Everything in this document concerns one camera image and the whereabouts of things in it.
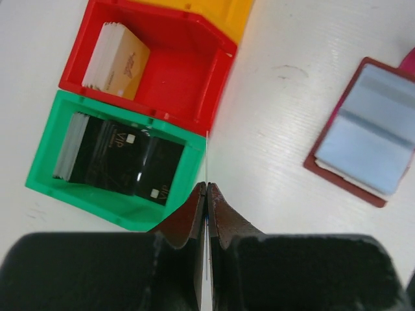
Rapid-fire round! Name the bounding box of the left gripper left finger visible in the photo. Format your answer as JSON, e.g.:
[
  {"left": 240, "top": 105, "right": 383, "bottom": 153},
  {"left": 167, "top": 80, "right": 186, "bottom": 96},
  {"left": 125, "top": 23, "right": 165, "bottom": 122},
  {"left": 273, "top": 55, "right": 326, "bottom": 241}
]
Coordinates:
[{"left": 1, "top": 183, "right": 206, "bottom": 310}]

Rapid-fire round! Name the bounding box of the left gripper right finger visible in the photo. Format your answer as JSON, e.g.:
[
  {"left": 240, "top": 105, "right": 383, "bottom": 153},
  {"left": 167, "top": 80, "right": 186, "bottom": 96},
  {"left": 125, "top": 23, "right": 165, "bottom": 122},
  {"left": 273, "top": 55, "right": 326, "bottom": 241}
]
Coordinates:
[{"left": 207, "top": 183, "right": 414, "bottom": 310}]

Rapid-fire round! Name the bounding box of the black VIP credit card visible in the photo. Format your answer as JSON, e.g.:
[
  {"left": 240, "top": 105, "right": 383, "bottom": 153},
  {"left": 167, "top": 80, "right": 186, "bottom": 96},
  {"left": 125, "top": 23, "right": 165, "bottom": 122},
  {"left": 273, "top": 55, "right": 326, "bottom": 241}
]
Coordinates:
[{"left": 200, "top": 130, "right": 212, "bottom": 311}]

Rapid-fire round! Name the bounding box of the red leather card holder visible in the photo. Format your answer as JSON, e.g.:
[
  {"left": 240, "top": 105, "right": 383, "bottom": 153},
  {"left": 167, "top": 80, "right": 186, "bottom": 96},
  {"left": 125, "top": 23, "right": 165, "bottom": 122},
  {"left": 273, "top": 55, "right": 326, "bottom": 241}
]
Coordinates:
[{"left": 302, "top": 47, "right": 415, "bottom": 209}]

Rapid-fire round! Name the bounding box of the black card in green bin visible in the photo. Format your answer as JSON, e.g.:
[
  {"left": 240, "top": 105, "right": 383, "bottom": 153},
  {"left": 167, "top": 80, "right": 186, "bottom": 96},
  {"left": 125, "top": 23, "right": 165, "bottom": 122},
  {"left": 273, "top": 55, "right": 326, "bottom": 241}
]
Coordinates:
[{"left": 53, "top": 112, "right": 184, "bottom": 205}]

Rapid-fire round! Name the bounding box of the card in red bin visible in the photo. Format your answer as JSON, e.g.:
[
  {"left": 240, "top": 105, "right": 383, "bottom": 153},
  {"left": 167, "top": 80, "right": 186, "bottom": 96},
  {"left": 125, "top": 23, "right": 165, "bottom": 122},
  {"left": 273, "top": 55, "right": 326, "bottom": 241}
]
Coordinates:
[{"left": 82, "top": 22, "right": 150, "bottom": 100}]

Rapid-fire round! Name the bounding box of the green plastic bin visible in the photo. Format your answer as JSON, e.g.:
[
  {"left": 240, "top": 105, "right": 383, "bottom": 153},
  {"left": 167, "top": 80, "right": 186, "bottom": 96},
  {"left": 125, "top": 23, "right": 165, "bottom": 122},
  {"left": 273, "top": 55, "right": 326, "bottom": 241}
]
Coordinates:
[{"left": 25, "top": 90, "right": 206, "bottom": 231}]

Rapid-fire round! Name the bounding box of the red plastic bin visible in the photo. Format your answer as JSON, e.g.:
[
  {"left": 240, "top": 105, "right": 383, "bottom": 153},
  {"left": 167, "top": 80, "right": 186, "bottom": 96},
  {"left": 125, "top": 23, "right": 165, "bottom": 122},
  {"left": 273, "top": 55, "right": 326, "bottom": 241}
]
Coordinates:
[{"left": 59, "top": 1, "right": 237, "bottom": 135}]

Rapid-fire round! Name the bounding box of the yellow plastic bin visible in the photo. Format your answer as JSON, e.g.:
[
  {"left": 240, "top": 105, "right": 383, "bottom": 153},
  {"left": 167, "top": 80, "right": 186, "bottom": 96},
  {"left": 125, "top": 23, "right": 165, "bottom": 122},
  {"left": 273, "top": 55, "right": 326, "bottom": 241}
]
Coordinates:
[{"left": 139, "top": 0, "right": 254, "bottom": 45}]

